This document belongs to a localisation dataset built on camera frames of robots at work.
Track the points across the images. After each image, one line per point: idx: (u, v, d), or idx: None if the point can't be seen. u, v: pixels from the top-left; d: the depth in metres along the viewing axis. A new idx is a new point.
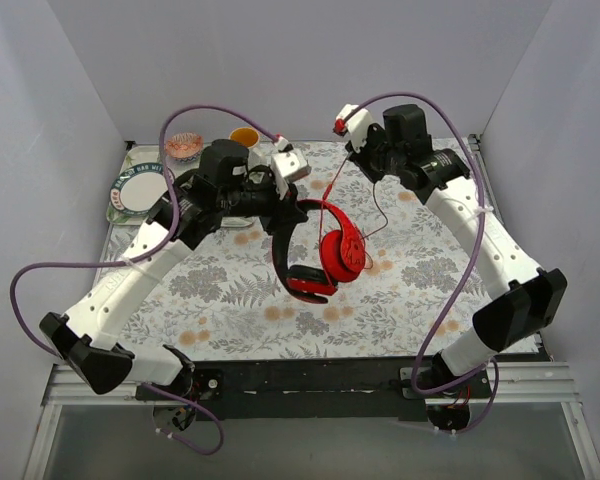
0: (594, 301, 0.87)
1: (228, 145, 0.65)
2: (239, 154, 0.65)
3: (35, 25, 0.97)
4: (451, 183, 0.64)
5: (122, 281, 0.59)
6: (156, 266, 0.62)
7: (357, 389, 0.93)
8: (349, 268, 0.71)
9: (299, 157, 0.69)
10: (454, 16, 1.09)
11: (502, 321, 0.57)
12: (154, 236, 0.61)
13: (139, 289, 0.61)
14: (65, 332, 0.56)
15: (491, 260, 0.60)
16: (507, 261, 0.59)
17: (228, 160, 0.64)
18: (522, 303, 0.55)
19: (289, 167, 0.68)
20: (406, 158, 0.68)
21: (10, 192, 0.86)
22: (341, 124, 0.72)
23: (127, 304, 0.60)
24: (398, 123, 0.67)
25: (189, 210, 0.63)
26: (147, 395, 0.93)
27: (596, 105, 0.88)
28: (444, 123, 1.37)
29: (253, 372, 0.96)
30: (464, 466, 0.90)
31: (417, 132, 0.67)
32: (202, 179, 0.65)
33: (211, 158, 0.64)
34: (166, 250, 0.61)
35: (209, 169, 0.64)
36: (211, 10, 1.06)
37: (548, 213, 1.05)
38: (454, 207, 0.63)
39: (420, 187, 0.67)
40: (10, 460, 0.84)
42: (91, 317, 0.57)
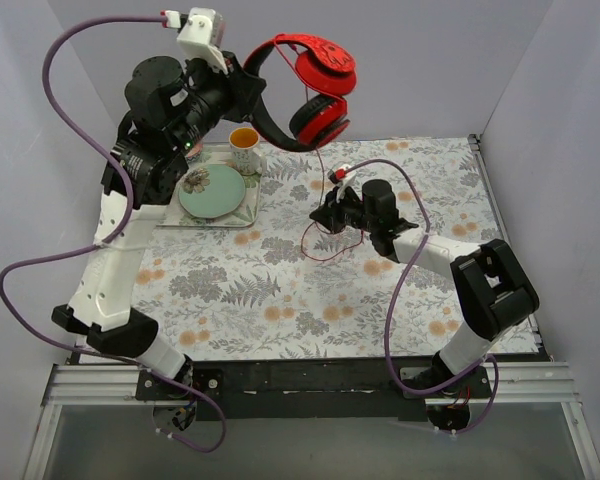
0: (595, 301, 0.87)
1: (151, 73, 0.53)
2: (168, 80, 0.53)
3: (34, 23, 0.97)
4: (404, 233, 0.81)
5: (104, 265, 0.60)
6: (132, 239, 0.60)
7: (357, 389, 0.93)
8: (339, 73, 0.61)
9: (203, 14, 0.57)
10: (454, 15, 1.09)
11: (470, 297, 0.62)
12: (117, 209, 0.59)
13: (127, 264, 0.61)
14: (77, 321, 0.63)
15: (441, 255, 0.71)
16: (452, 249, 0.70)
17: (159, 92, 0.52)
18: (470, 265, 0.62)
19: (202, 27, 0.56)
20: (376, 229, 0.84)
21: (10, 191, 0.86)
22: (341, 172, 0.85)
23: (119, 283, 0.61)
24: (374, 204, 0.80)
25: (142, 164, 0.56)
26: (147, 395, 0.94)
27: (597, 104, 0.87)
28: (444, 123, 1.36)
29: (253, 372, 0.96)
30: (464, 466, 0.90)
31: (388, 210, 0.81)
32: (144, 123, 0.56)
33: (139, 99, 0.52)
34: (134, 220, 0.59)
35: (144, 112, 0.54)
36: (210, 9, 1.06)
37: (548, 212, 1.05)
38: (407, 241, 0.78)
39: (388, 250, 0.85)
40: (10, 461, 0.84)
42: (92, 305, 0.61)
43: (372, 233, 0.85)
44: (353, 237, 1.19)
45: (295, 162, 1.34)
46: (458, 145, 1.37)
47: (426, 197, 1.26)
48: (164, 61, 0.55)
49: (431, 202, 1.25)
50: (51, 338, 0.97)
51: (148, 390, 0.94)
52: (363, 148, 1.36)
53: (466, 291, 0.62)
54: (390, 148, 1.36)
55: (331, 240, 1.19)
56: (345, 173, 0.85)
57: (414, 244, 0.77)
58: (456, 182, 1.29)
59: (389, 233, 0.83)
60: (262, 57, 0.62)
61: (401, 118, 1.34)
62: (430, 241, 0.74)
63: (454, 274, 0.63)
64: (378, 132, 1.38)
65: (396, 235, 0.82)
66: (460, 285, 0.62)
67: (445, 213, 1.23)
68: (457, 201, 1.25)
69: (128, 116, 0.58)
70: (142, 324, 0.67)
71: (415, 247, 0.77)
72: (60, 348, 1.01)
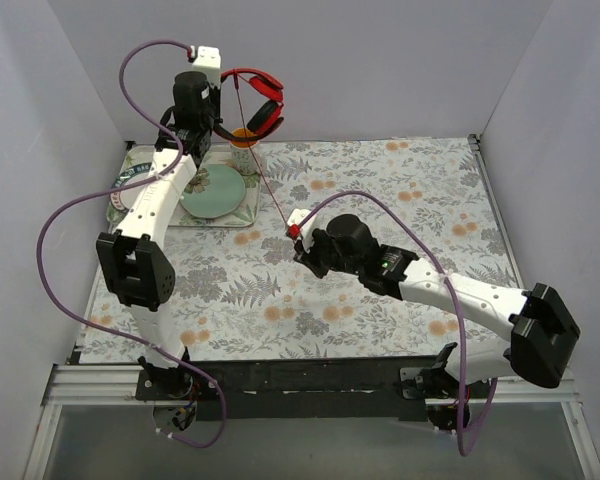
0: (594, 301, 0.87)
1: (186, 77, 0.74)
2: (199, 80, 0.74)
3: (35, 23, 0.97)
4: (409, 270, 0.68)
5: (155, 193, 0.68)
6: (179, 180, 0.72)
7: (357, 389, 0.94)
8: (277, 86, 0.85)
9: (210, 50, 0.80)
10: (454, 16, 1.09)
11: (528, 354, 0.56)
12: (170, 157, 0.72)
13: (171, 201, 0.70)
14: (125, 240, 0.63)
15: (480, 309, 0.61)
16: (493, 301, 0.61)
17: (196, 88, 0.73)
18: (532, 329, 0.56)
19: (212, 59, 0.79)
20: (364, 265, 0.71)
21: (11, 192, 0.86)
22: (297, 228, 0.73)
23: (164, 212, 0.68)
24: (353, 242, 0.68)
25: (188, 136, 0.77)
26: (147, 395, 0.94)
27: (596, 105, 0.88)
28: (444, 123, 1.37)
29: (253, 372, 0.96)
30: (464, 466, 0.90)
31: (368, 242, 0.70)
32: (181, 112, 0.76)
33: (184, 93, 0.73)
34: (183, 163, 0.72)
35: (185, 103, 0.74)
36: (211, 9, 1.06)
37: (547, 213, 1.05)
38: (423, 286, 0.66)
39: (388, 288, 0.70)
40: (10, 461, 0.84)
42: (143, 223, 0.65)
43: (360, 274, 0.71)
44: None
45: (295, 162, 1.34)
46: (458, 145, 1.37)
47: (426, 196, 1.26)
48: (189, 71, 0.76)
49: (431, 201, 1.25)
50: (51, 338, 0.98)
51: (148, 390, 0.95)
52: (363, 148, 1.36)
53: (530, 355, 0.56)
54: (390, 148, 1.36)
55: None
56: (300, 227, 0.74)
57: (435, 289, 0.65)
58: (456, 182, 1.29)
59: (382, 268, 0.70)
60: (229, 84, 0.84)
61: (401, 118, 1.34)
62: (459, 289, 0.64)
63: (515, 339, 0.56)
64: (378, 132, 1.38)
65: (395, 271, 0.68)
66: (522, 349, 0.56)
67: (445, 213, 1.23)
68: (457, 201, 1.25)
69: (167, 110, 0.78)
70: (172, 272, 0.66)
71: (435, 291, 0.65)
72: (60, 348, 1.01)
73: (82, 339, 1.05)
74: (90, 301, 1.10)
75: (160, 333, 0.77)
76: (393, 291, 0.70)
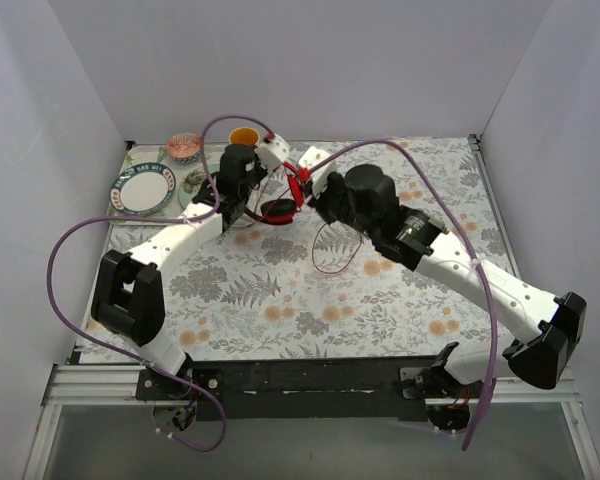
0: (594, 301, 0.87)
1: (238, 149, 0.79)
2: (249, 154, 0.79)
3: (35, 24, 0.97)
4: (434, 245, 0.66)
5: (178, 233, 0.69)
6: (206, 230, 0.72)
7: (357, 389, 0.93)
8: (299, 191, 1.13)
9: (283, 142, 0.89)
10: (454, 16, 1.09)
11: (545, 362, 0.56)
12: (203, 209, 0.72)
13: (189, 245, 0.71)
14: (129, 263, 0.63)
15: (509, 307, 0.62)
16: (525, 302, 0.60)
17: (243, 160, 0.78)
18: (560, 340, 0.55)
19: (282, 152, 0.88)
20: (381, 227, 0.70)
21: (11, 192, 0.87)
22: (306, 172, 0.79)
23: (178, 253, 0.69)
24: (376, 198, 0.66)
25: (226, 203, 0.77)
26: (147, 395, 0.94)
27: (596, 105, 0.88)
28: (444, 123, 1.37)
29: (253, 372, 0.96)
30: (464, 466, 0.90)
31: (388, 200, 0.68)
32: (225, 178, 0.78)
33: (232, 162, 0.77)
34: (215, 219, 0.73)
35: (230, 171, 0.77)
36: (211, 10, 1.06)
37: (547, 213, 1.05)
38: (449, 267, 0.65)
39: (405, 256, 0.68)
40: (10, 461, 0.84)
42: (154, 254, 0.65)
43: (376, 236, 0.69)
44: (353, 237, 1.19)
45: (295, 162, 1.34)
46: (458, 145, 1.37)
47: (426, 197, 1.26)
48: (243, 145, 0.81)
49: (431, 202, 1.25)
50: (51, 338, 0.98)
51: (148, 390, 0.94)
52: (363, 148, 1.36)
53: (548, 362, 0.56)
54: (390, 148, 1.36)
55: (332, 240, 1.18)
56: (310, 174, 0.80)
57: (466, 277, 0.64)
58: (456, 182, 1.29)
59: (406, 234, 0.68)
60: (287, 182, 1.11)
61: (401, 118, 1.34)
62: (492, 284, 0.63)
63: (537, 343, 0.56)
64: (378, 131, 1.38)
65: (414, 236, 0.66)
66: (541, 354, 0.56)
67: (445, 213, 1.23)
68: (457, 201, 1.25)
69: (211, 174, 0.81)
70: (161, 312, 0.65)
71: (465, 277, 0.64)
72: (60, 348, 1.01)
73: (82, 339, 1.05)
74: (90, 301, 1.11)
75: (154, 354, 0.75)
76: (409, 261, 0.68)
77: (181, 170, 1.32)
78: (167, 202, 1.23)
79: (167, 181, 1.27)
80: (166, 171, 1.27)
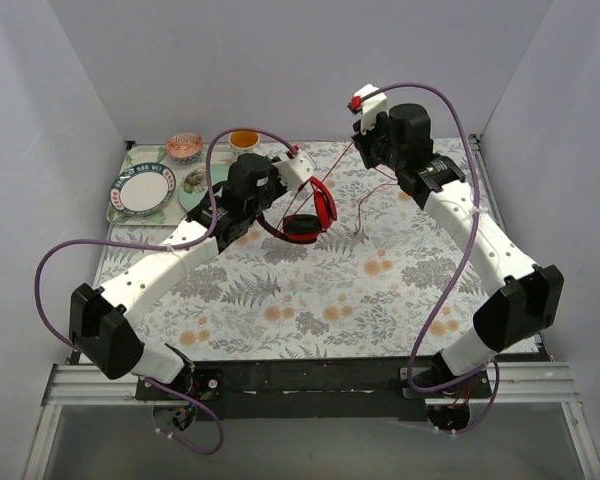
0: (595, 300, 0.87)
1: (249, 161, 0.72)
2: (261, 169, 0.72)
3: (34, 23, 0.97)
4: (447, 187, 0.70)
5: (158, 264, 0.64)
6: (192, 257, 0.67)
7: (357, 389, 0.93)
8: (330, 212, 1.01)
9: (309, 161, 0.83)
10: (454, 16, 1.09)
11: (499, 313, 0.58)
12: (193, 231, 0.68)
13: (173, 275, 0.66)
14: (100, 300, 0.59)
15: (486, 257, 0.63)
16: (501, 256, 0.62)
17: (253, 175, 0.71)
18: (517, 295, 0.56)
19: (306, 172, 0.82)
20: (407, 161, 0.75)
21: (11, 191, 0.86)
22: (357, 101, 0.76)
23: (158, 286, 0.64)
24: (406, 129, 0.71)
25: (224, 218, 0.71)
26: (147, 395, 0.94)
27: (596, 104, 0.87)
28: (444, 123, 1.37)
29: (253, 372, 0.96)
30: (464, 466, 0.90)
31: (420, 137, 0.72)
32: (231, 191, 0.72)
33: (239, 174, 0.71)
34: (204, 246, 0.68)
35: (237, 183, 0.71)
36: (211, 10, 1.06)
37: (548, 213, 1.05)
38: (448, 207, 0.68)
39: (417, 190, 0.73)
40: (10, 461, 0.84)
42: (127, 292, 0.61)
43: (400, 167, 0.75)
44: (352, 237, 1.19)
45: None
46: (459, 145, 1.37)
47: None
48: (258, 156, 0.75)
49: None
50: (51, 337, 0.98)
51: (148, 390, 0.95)
52: None
53: (501, 314, 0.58)
54: None
55: (332, 240, 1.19)
56: (361, 104, 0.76)
57: (461, 220, 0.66)
58: None
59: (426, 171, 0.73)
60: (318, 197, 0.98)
61: None
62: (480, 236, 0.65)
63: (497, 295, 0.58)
64: None
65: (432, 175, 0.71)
66: (496, 304, 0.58)
67: None
68: None
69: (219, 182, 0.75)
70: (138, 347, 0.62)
71: (458, 219, 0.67)
72: (60, 348, 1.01)
73: None
74: None
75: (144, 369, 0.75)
76: (420, 195, 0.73)
77: (181, 170, 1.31)
78: (166, 202, 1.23)
79: (167, 181, 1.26)
80: (165, 171, 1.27)
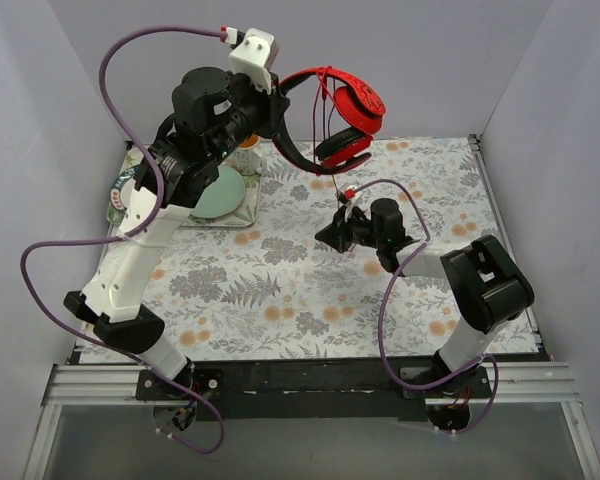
0: (595, 301, 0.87)
1: (195, 83, 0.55)
2: (214, 89, 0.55)
3: (34, 23, 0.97)
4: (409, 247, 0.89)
5: (121, 261, 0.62)
6: (153, 237, 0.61)
7: (357, 389, 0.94)
8: (375, 115, 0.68)
9: (261, 38, 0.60)
10: (454, 16, 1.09)
11: (459, 285, 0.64)
12: (144, 206, 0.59)
13: (145, 260, 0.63)
14: (88, 308, 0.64)
15: (434, 254, 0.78)
16: (444, 247, 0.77)
17: (203, 100, 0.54)
18: (458, 257, 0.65)
19: (257, 51, 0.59)
20: (384, 244, 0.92)
21: (10, 191, 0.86)
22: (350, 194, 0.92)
23: (134, 277, 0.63)
24: (382, 222, 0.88)
25: (176, 167, 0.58)
26: (147, 395, 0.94)
27: (596, 104, 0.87)
28: (444, 123, 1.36)
29: (253, 372, 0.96)
30: (464, 466, 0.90)
31: (394, 227, 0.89)
32: (184, 128, 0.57)
33: (184, 104, 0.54)
34: (160, 218, 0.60)
35: (185, 115, 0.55)
36: (210, 10, 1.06)
37: (548, 213, 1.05)
38: (407, 250, 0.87)
39: (393, 264, 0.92)
40: (10, 462, 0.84)
42: (106, 295, 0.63)
43: (380, 248, 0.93)
44: None
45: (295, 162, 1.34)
46: (458, 145, 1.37)
47: (426, 197, 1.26)
48: (212, 72, 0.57)
49: (431, 201, 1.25)
50: (50, 337, 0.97)
51: (148, 390, 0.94)
52: None
53: (460, 281, 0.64)
54: (390, 148, 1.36)
55: None
56: (354, 193, 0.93)
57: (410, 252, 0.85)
58: (456, 182, 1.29)
59: (395, 247, 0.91)
60: (298, 81, 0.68)
61: (401, 118, 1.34)
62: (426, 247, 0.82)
63: (446, 268, 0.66)
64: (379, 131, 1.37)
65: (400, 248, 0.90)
66: (454, 277, 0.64)
67: (445, 213, 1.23)
68: (457, 201, 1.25)
69: (168, 118, 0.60)
70: (152, 321, 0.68)
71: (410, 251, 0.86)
72: (60, 348, 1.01)
73: (83, 339, 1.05)
74: None
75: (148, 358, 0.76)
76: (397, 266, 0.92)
77: None
78: None
79: None
80: None
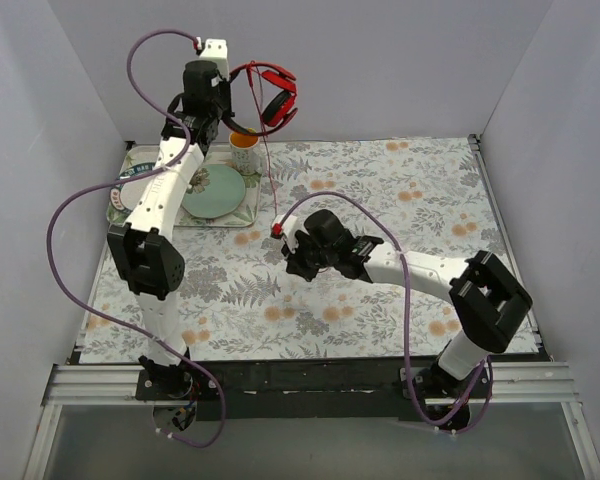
0: (594, 301, 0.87)
1: (196, 65, 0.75)
2: (209, 67, 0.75)
3: (35, 23, 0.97)
4: (374, 252, 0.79)
5: (164, 184, 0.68)
6: (185, 170, 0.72)
7: (357, 389, 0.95)
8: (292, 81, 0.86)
9: (217, 41, 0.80)
10: (453, 15, 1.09)
11: (473, 317, 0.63)
12: (178, 146, 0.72)
13: (178, 190, 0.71)
14: (133, 232, 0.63)
15: (429, 277, 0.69)
16: (439, 270, 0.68)
17: (207, 76, 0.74)
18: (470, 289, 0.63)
19: (219, 49, 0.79)
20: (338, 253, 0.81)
21: (10, 191, 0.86)
22: (278, 228, 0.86)
23: (172, 201, 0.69)
24: (321, 231, 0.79)
25: (194, 123, 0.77)
26: (146, 395, 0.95)
27: (596, 103, 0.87)
28: (444, 123, 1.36)
29: (253, 372, 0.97)
30: (464, 466, 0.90)
31: (337, 231, 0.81)
32: (191, 99, 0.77)
33: (193, 80, 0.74)
34: (189, 154, 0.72)
35: (193, 87, 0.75)
36: (210, 10, 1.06)
37: (548, 213, 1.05)
38: (382, 263, 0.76)
39: (357, 272, 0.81)
40: (10, 462, 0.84)
42: (151, 214, 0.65)
43: (334, 260, 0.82)
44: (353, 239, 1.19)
45: (295, 162, 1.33)
46: (459, 145, 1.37)
47: (426, 197, 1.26)
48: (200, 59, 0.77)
49: (431, 201, 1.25)
50: (50, 338, 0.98)
51: (148, 390, 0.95)
52: (363, 148, 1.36)
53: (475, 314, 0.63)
54: (390, 148, 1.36)
55: None
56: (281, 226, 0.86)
57: (391, 265, 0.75)
58: (456, 182, 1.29)
59: (353, 252, 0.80)
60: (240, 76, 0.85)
61: (401, 118, 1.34)
62: (411, 262, 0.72)
63: (456, 301, 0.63)
64: (379, 131, 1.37)
65: (363, 254, 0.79)
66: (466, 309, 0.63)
67: (445, 213, 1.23)
68: (457, 201, 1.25)
69: (176, 97, 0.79)
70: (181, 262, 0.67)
71: (393, 267, 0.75)
72: (60, 348, 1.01)
73: (83, 339, 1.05)
74: (90, 300, 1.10)
75: (164, 327, 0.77)
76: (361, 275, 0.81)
77: None
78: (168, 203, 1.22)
79: None
80: None
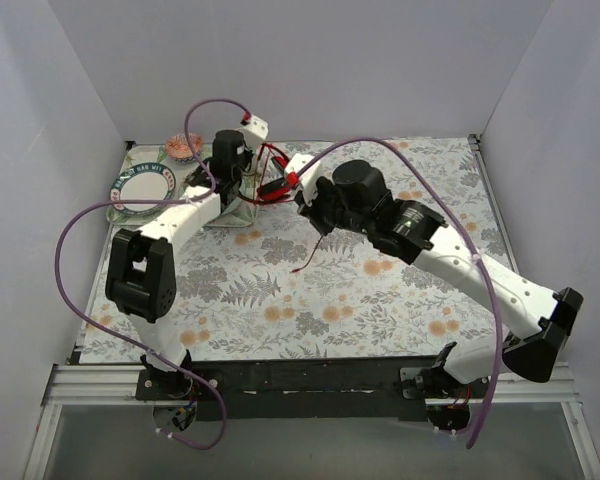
0: (594, 301, 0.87)
1: (227, 136, 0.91)
2: (235, 137, 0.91)
3: (35, 23, 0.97)
4: (435, 238, 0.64)
5: (183, 212, 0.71)
6: (205, 209, 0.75)
7: (357, 389, 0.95)
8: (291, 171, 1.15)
9: (260, 121, 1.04)
10: (453, 16, 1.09)
11: (542, 357, 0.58)
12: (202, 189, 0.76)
13: (192, 223, 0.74)
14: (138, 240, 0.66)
15: (508, 303, 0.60)
16: (525, 299, 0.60)
17: (234, 144, 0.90)
18: (558, 338, 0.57)
19: (259, 128, 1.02)
20: (375, 223, 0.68)
21: (10, 191, 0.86)
22: (295, 178, 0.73)
23: (184, 229, 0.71)
24: (360, 190, 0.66)
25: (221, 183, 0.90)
26: (147, 395, 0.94)
27: (596, 104, 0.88)
28: (444, 123, 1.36)
29: (253, 372, 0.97)
30: (464, 466, 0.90)
31: (378, 193, 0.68)
32: (219, 162, 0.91)
33: (224, 148, 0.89)
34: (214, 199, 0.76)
35: (222, 153, 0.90)
36: (210, 10, 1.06)
37: (547, 213, 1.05)
38: (448, 260, 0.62)
39: (403, 250, 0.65)
40: (10, 462, 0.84)
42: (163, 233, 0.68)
43: (370, 230, 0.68)
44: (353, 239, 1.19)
45: None
46: (458, 145, 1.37)
47: (426, 197, 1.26)
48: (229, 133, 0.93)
49: (431, 202, 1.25)
50: (50, 338, 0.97)
51: (148, 390, 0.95)
52: (363, 148, 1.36)
53: (548, 358, 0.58)
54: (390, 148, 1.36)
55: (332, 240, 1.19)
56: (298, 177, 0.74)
57: (462, 268, 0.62)
58: (456, 182, 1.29)
59: (397, 224, 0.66)
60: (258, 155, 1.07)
61: (401, 118, 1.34)
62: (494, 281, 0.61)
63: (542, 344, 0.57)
64: (378, 131, 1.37)
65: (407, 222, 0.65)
66: (544, 351, 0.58)
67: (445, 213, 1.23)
68: (457, 201, 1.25)
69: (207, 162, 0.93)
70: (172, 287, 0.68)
71: (464, 270, 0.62)
72: (60, 348, 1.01)
73: (83, 339, 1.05)
74: (90, 300, 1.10)
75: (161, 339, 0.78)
76: (407, 254, 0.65)
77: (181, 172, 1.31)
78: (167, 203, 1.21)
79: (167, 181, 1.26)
80: (166, 171, 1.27)
